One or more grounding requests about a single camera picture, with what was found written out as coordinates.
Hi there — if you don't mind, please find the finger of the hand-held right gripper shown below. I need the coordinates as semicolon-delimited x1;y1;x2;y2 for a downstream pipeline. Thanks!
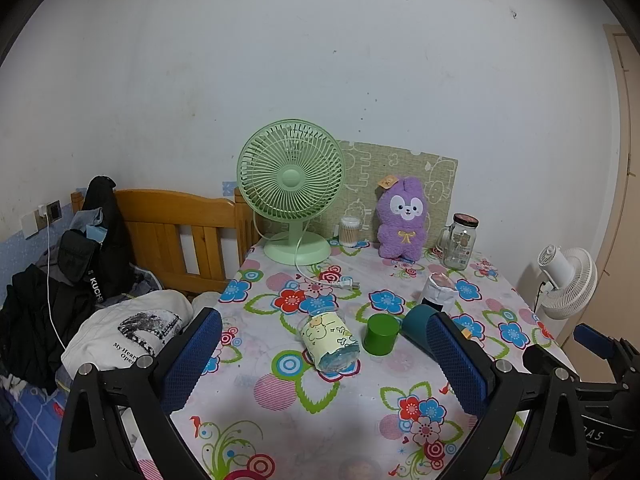
573;323;632;361
521;344;576;376

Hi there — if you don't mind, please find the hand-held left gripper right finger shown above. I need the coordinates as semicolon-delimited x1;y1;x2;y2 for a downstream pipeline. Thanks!
425;311;590;480

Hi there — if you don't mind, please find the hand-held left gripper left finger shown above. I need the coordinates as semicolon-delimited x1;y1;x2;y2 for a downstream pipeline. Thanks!
56;306;224;480

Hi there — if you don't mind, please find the glass cup with yellow sleeve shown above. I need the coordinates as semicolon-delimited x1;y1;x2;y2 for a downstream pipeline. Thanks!
299;308;362;372

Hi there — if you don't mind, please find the teal cup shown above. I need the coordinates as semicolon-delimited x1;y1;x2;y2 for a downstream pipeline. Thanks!
402;305;453;354

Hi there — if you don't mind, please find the white and black cup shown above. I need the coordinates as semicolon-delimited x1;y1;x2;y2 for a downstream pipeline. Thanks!
417;272;457;317

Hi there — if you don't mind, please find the green cup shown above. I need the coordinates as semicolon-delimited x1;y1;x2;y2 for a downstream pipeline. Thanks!
362;314;402;356

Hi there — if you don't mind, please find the white standing fan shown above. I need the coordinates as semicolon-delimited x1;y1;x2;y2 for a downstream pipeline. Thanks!
530;245;599;321

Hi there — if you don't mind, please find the white printed t-shirt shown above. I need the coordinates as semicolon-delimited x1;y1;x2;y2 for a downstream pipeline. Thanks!
61;291;195;377

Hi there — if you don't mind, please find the floral tablecloth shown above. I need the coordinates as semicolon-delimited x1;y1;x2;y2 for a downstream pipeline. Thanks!
132;240;576;480

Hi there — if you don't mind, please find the glass jar mug with lid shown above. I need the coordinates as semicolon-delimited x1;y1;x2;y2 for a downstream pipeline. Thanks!
439;213;479;270

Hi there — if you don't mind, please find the wooden bed headboard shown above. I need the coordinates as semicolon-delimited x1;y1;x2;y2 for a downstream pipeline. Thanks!
71;187;261;297

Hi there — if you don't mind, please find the purple plush toy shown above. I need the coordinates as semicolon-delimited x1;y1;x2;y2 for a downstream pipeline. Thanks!
376;175;430;261

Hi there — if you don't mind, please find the dark clothes pile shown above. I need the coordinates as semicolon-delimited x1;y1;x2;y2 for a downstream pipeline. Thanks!
0;260;103;392

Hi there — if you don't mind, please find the blue checked bedsheet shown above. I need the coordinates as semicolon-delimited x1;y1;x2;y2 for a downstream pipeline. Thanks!
10;385;71;476

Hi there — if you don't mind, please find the cotton swab container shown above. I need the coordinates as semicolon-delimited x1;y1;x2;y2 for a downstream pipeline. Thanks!
339;216;363;247

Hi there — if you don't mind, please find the green desk fan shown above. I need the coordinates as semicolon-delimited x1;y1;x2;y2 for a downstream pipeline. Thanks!
237;119;346;265

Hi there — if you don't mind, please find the patterned green mat board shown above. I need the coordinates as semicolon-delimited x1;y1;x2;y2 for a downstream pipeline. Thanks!
320;140;459;251

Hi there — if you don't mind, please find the white fan power cable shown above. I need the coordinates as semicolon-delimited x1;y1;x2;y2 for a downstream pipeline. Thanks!
295;232;362;292

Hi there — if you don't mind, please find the white charging cable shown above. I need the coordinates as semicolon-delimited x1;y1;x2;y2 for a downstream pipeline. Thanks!
42;217;68;351

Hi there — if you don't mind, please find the wall socket with charger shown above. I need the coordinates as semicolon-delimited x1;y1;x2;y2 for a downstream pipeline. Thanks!
36;200;63;223

